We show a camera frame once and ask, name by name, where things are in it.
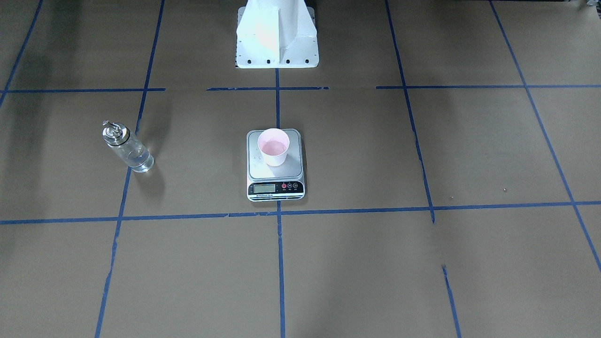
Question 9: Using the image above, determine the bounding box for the silver digital kitchen scale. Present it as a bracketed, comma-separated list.
[246, 129, 306, 202]

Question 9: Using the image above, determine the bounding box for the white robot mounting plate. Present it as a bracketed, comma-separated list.
[235, 0, 320, 69]

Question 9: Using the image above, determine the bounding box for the clear glass sauce bottle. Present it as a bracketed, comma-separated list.
[102, 120, 154, 173]

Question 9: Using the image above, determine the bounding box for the pink paper cup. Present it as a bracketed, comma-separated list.
[257, 128, 290, 167]

